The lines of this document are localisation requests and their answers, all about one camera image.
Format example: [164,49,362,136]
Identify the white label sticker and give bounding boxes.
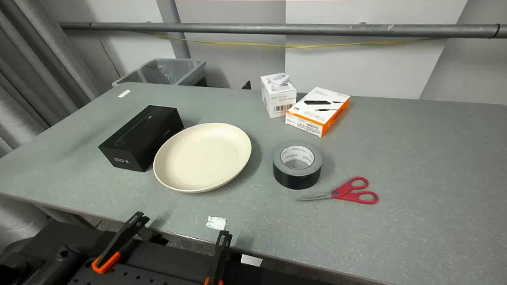
[239,253,264,267]

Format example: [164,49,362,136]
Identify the cream round plate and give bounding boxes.
[151,122,253,194]

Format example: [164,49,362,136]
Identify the red handled scissors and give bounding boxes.
[294,175,380,206]

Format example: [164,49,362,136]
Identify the grey vertical wall post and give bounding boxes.
[155,0,193,60]

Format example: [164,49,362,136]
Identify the white cardboard box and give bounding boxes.
[259,71,297,120]

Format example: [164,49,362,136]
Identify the yellow cable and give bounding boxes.
[140,31,424,52]

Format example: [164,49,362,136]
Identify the grey bin with liner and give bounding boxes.
[110,57,209,88]

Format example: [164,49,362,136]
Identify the black rectangular box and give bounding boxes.
[96,104,185,172]

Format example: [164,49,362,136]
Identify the crumpled white tape patch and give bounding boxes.
[204,215,228,232]

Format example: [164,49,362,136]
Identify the orange and white box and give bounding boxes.
[283,85,351,139]

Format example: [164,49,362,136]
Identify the grey metal rail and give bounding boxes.
[58,20,507,39]

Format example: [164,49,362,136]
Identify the grey diagonal frame strut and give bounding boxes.
[9,0,94,109]

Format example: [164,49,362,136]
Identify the black orange bar clamp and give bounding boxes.
[90,210,151,275]
[202,229,234,285]

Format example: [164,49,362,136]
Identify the black tape roll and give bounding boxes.
[270,141,324,191]

